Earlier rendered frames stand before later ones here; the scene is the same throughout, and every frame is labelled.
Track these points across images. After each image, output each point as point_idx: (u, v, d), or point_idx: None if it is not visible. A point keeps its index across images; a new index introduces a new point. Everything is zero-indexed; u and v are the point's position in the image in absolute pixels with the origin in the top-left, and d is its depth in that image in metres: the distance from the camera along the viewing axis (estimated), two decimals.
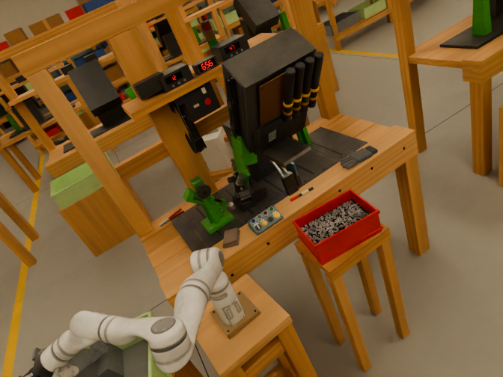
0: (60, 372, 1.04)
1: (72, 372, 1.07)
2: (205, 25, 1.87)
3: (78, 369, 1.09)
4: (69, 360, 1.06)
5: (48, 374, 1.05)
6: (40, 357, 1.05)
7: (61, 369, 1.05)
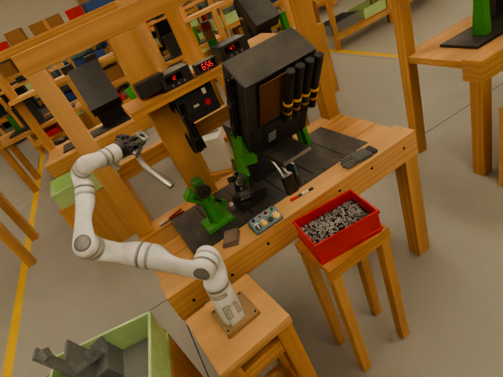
0: None
1: (111, 166, 1.57)
2: (205, 25, 1.87)
3: (115, 169, 1.57)
4: None
5: None
6: (111, 143, 1.54)
7: None
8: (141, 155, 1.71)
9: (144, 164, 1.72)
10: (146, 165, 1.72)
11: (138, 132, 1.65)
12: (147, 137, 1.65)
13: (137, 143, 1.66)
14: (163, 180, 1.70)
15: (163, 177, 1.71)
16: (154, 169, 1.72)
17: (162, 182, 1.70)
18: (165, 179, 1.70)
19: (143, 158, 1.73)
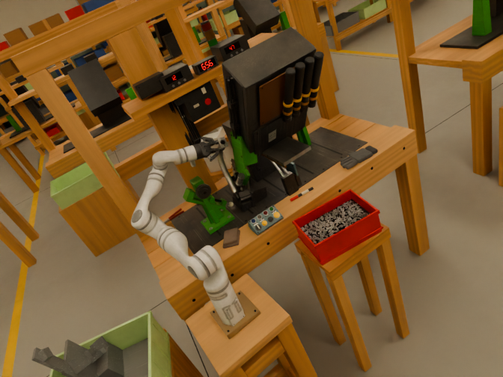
0: None
1: (189, 162, 1.84)
2: (205, 25, 1.87)
3: (191, 165, 1.83)
4: None
5: None
6: (191, 145, 1.78)
7: None
8: (221, 156, 1.91)
9: (222, 164, 1.92)
10: (223, 166, 1.92)
11: (221, 138, 1.83)
12: (226, 144, 1.82)
13: (218, 146, 1.85)
14: (230, 185, 1.88)
15: (231, 182, 1.89)
16: (228, 172, 1.91)
17: (230, 186, 1.89)
18: (232, 185, 1.88)
19: (223, 159, 1.93)
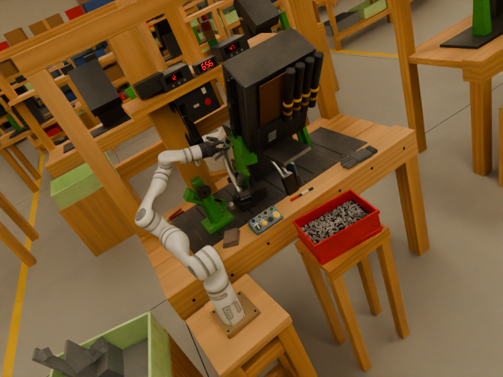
0: None
1: (194, 161, 1.85)
2: (205, 25, 1.87)
3: (196, 165, 1.84)
4: None
5: None
6: (197, 144, 1.79)
7: None
8: (225, 156, 1.92)
9: (227, 164, 1.93)
10: (227, 165, 1.93)
11: (227, 137, 1.84)
12: (230, 143, 1.83)
13: (223, 146, 1.87)
14: (235, 184, 1.89)
15: None
16: (233, 171, 1.92)
17: (234, 185, 1.90)
18: (236, 184, 1.89)
19: (227, 159, 1.94)
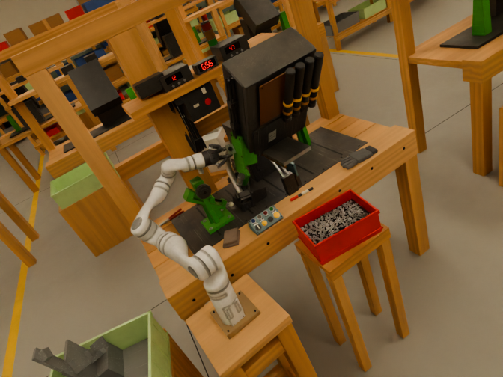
0: None
1: (197, 169, 1.84)
2: (205, 25, 1.87)
3: (199, 173, 1.84)
4: None
5: None
6: (199, 152, 1.79)
7: None
8: (228, 163, 1.91)
9: (230, 171, 1.92)
10: (230, 173, 1.92)
11: (229, 144, 1.83)
12: (233, 151, 1.82)
13: (226, 153, 1.86)
14: (238, 191, 1.89)
15: (239, 188, 1.89)
16: (236, 178, 1.92)
17: (237, 192, 1.89)
18: (240, 191, 1.88)
19: (230, 166, 1.93)
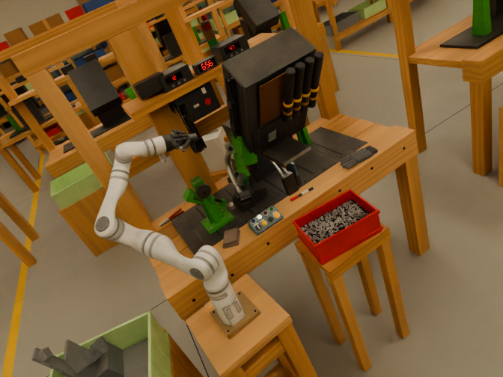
0: None
1: (159, 158, 1.64)
2: (205, 25, 1.87)
3: (161, 161, 1.63)
4: None
5: None
6: (159, 136, 1.60)
7: None
8: (228, 163, 1.92)
9: (230, 171, 1.92)
10: (230, 173, 1.92)
11: (229, 144, 1.84)
12: (233, 151, 1.83)
13: (226, 153, 1.86)
14: (238, 191, 1.89)
15: (239, 188, 1.89)
16: (236, 178, 1.92)
17: (237, 192, 1.89)
18: (240, 191, 1.88)
19: (230, 166, 1.93)
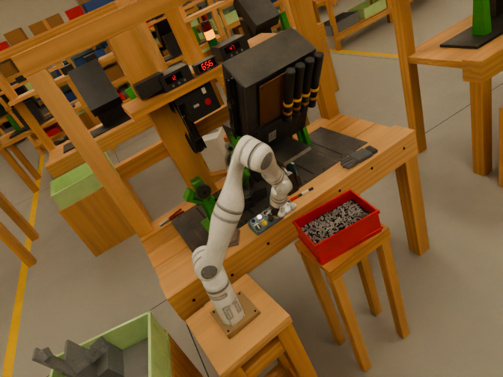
0: (282, 209, 1.54)
1: (291, 207, 1.53)
2: (205, 25, 1.87)
3: (295, 205, 1.54)
4: (284, 201, 1.52)
5: (278, 209, 1.57)
6: (269, 200, 1.57)
7: (282, 206, 1.54)
8: (228, 163, 1.92)
9: None
10: None
11: (229, 144, 1.84)
12: (233, 151, 1.83)
13: (226, 153, 1.86)
14: None
15: None
16: None
17: None
18: None
19: None
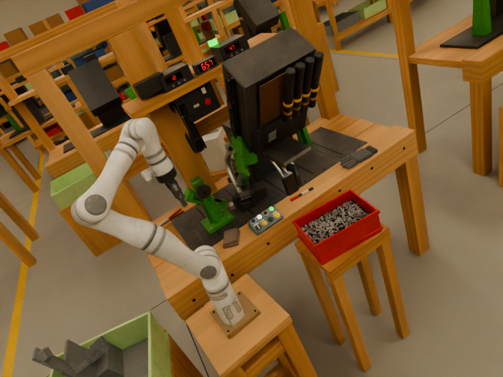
0: (147, 171, 1.31)
1: (145, 176, 1.27)
2: (205, 25, 1.87)
3: (147, 178, 1.26)
4: (148, 164, 1.28)
5: None
6: None
7: (150, 170, 1.30)
8: (228, 163, 1.92)
9: (230, 171, 1.92)
10: (230, 173, 1.92)
11: (229, 144, 1.84)
12: (233, 151, 1.83)
13: (226, 153, 1.86)
14: (238, 191, 1.89)
15: (239, 188, 1.89)
16: (236, 178, 1.92)
17: (237, 192, 1.89)
18: (240, 191, 1.88)
19: (230, 166, 1.93)
